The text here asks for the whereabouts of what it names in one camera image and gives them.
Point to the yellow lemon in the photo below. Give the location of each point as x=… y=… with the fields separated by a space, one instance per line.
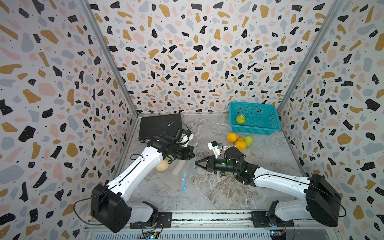
x=232 y=138

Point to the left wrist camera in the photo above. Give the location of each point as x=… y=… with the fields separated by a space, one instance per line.
x=185 y=139

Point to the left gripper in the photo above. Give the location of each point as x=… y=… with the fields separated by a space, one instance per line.
x=189 y=149

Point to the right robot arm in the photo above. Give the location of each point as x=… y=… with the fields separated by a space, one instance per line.
x=315 y=199

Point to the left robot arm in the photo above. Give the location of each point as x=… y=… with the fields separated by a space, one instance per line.
x=109 y=203

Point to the green lime fruit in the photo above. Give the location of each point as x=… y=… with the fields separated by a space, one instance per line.
x=248 y=141

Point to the green circuit board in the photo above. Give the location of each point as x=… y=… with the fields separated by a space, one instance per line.
x=149 y=236

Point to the black briefcase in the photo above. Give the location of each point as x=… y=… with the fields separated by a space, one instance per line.
x=156 y=126

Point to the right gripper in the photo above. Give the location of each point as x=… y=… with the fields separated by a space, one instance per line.
x=211 y=165

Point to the teal plastic basket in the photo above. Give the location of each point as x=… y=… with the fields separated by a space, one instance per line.
x=260 y=119

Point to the beige round fruit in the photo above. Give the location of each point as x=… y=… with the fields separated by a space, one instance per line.
x=162 y=166

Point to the orange fruit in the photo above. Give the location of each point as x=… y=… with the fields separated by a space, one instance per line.
x=240 y=144

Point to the clear blue zip-top bag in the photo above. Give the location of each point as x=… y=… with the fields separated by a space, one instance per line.
x=185 y=169

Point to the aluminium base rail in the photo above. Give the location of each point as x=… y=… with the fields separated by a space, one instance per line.
x=219 y=225

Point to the green pear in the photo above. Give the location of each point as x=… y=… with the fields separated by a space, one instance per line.
x=241 y=119

